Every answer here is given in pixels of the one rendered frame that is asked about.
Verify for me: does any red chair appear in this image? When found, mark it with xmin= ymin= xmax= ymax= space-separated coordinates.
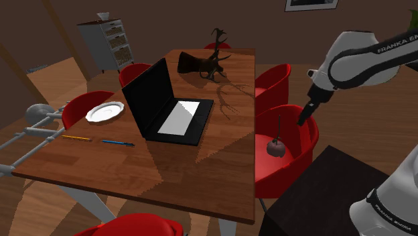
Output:
xmin=118 ymin=62 xmax=153 ymax=89
xmin=61 ymin=90 xmax=115 ymax=131
xmin=72 ymin=213 xmax=185 ymax=236
xmin=203 ymin=42 xmax=232 ymax=50
xmin=255 ymin=104 xmax=320 ymax=200
xmin=255 ymin=63 xmax=292 ymax=116

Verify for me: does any dark red apple with stem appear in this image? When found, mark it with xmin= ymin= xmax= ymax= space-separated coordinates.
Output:
xmin=266 ymin=114 xmax=287 ymax=158

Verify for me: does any dark robot stand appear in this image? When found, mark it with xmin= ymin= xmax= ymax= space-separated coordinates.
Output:
xmin=257 ymin=145 xmax=390 ymax=236

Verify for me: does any green plant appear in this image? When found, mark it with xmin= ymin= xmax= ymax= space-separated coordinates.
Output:
xmin=407 ymin=8 xmax=418 ymax=32

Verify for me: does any dark deer antler figure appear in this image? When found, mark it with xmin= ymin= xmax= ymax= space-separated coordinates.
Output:
xmin=177 ymin=27 xmax=232 ymax=84

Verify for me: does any wooden table with grey legs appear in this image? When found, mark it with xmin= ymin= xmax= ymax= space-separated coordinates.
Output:
xmin=12 ymin=48 xmax=256 ymax=236

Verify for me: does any black open laptop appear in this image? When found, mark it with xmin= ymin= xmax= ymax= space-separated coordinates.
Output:
xmin=121 ymin=57 xmax=215 ymax=148

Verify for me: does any blue pen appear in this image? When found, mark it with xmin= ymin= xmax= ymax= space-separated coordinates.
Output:
xmin=100 ymin=139 xmax=136 ymax=148

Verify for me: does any white plate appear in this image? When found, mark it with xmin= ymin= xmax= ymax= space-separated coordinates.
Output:
xmin=85 ymin=101 xmax=125 ymax=123

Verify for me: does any grey chest of drawers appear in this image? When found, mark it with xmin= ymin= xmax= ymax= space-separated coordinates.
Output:
xmin=76 ymin=11 xmax=135 ymax=74

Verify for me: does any yellow pencil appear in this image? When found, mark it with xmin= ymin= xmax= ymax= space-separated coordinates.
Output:
xmin=60 ymin=134 xmax=93 ymax=143

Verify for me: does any framed wall picture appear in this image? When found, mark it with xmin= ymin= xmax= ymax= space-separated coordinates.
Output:
xmin=284 ymin=0 xmax=340 ymax=13

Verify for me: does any grey metal tube frame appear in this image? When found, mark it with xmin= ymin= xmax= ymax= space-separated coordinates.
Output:
xmin=0 ymin=103 xmax=71 ymax=179

